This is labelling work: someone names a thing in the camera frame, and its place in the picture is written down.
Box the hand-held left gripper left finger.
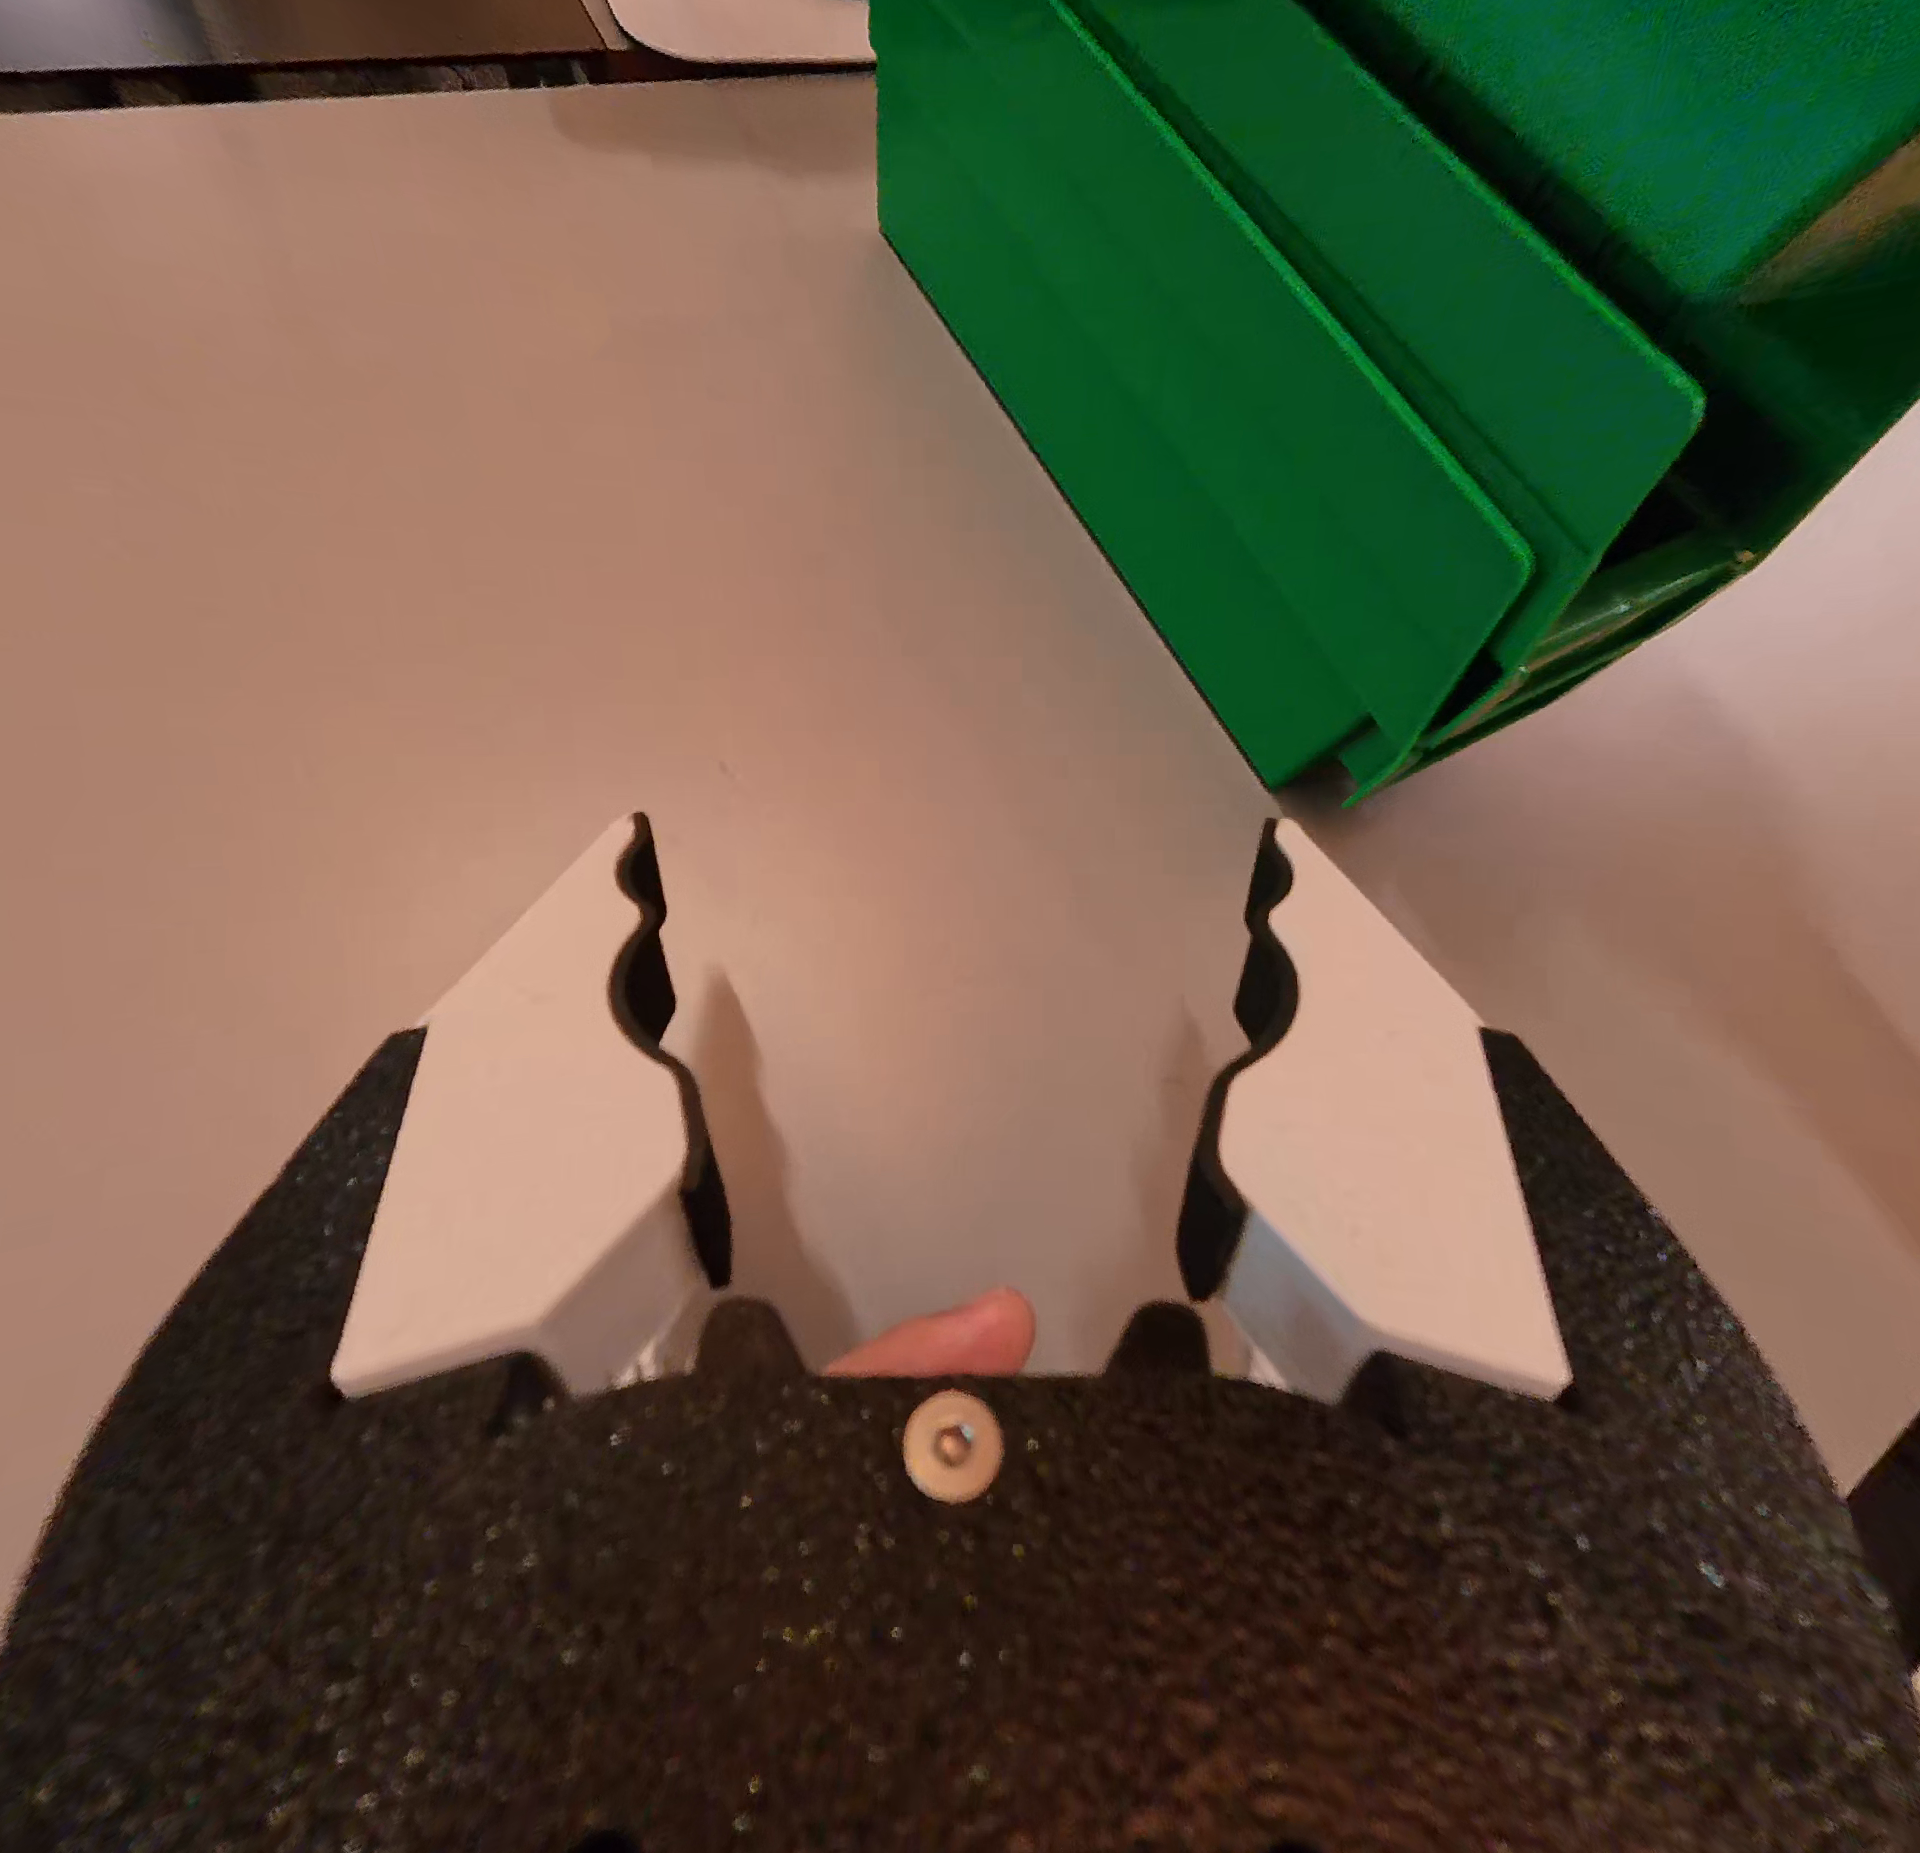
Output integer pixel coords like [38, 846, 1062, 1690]
[326, 810, 738, 1403]

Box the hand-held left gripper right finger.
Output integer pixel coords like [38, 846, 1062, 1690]
[1176, 814, 1577, 1406]

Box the green plastic bin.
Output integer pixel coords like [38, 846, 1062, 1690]
[1036, 0, 1920, 715]
[1244, 0, 1920, 431]
[867, 0, 1538, 793]
[901, 0, 1712, 808]

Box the person's left hand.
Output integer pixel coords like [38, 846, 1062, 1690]
[820, 1286, 1040, 1379]

